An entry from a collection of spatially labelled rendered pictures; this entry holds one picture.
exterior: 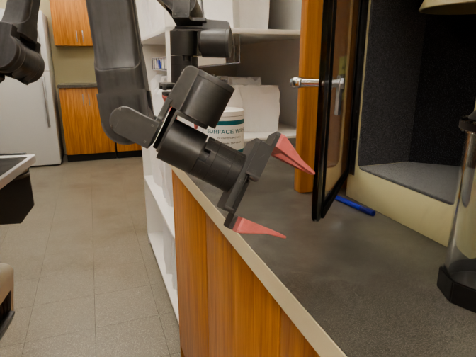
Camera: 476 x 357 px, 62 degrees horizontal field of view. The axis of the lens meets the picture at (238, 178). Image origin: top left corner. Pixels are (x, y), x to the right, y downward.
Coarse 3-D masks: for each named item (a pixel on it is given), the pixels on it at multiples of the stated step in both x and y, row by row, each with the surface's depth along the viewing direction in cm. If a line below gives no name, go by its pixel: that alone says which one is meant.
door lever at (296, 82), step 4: (292, 80) 60; (296, 80) 60; (300, 80) 60; (304, 80) 60; (308, 80) 60; (312, 80) 59; (316, 80) 59; (292, 84) 61; (296, 84) 60; (300, 84) 60; (304, 84) 60; (308, 84) 60; (312, 84) 59; (316, 84) 59
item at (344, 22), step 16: (352, 0) 68; (336, 16) 58; (352, 16) 70; (336, 32) 59; (352, 32) 72; (336, 48) 60; (352, 48) 74; (320, 64) 54; (336, 64) 62; (352, 64) 76; (320, 80) 55; (352, 80) 78; (320, 96) 56; (320, 112) 56; (320, 128) 57; (336, 128) 68; (320, 144) 57; (336, 144) 70; (336, 160) 72; (336, 176) 74
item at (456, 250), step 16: (464, 144) 48; (464, 160) 47; (464, 176) 47; (464, 192) 47; (464, 208) 47; (464, 224) 47; (448, 240) 51; (464, 240) 48; (448, 256) 51; (464, 256) 48; (448, 272) 51; (464, 272) 48
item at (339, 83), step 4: (332, 76) 59; (340, 76) 57; (332, 80) 58; (336, 80) 58; (340, 80) 57; (344, 80) 58; (332, 84) 58; (336, 84) 58; (340, 84) 57; (344, 84) 58; (336, 88) 59; (340, 88) 58; (336, 92) 59; (340, 92) 58; (336, 96) 59; (340, 96) 59; (336, 100) 59; (340, 100) 59; (336, 104) 59; (340, 104) 59; (336, 108) 59; (340, 108) 60; (336, 112) 59; (340, 112) 60
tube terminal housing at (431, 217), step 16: (368, 16) 77; (352, 176) 87; (368, 176) 82; (352, 192) 88; (368, 192) 82; (384, 192) 78; (400, 192) 74; (416, 192) 70; (384, 208) 78; (400, 208) 74; (416, 208) 70; (432, 208) 67; (448, 208) 64; (416, 224) 71; (432, 224) 67; (448, 224) 64
